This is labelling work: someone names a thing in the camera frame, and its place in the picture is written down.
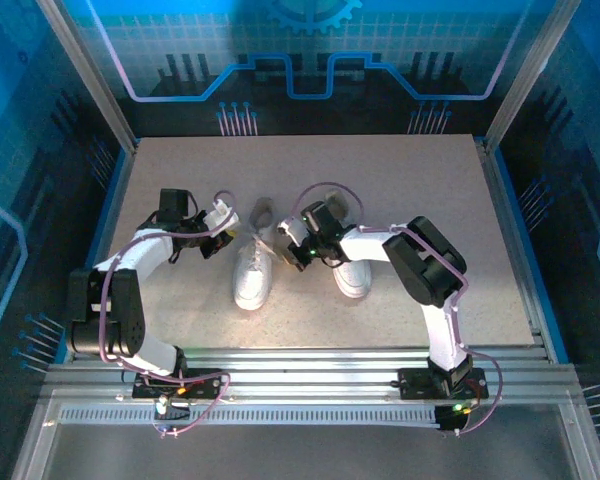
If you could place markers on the white shoelace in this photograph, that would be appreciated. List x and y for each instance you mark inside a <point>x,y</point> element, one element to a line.
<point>260,247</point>

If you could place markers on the white sneaker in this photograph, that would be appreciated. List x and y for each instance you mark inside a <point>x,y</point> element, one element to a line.
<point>252,290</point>
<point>354,280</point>

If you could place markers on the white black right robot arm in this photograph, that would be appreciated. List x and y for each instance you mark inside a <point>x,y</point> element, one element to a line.
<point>365,246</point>

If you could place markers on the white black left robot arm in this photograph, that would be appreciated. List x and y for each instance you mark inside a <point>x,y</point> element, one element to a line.
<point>140,252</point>

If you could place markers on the small black controller board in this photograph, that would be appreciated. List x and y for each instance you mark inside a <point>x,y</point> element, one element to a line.
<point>450,422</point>
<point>177,414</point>

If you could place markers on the grey metal bench panel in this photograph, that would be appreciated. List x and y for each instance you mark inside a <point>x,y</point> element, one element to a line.
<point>305,452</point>

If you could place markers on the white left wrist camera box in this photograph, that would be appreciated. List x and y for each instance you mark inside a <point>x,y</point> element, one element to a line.
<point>222,217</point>

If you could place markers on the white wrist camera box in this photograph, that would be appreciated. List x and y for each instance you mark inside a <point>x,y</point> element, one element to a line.
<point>292,231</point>
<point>222,217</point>

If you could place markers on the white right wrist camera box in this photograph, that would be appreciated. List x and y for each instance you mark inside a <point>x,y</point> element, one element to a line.
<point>292,231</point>

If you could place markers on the aluminium frame rails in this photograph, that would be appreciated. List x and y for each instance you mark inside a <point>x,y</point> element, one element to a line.
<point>305,372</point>

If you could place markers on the aluminium corner post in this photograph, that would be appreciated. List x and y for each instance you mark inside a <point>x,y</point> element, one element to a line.
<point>529,75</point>
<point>93,75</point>

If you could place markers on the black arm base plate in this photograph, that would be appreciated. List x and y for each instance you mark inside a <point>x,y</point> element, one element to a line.
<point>142,389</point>
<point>415,385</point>

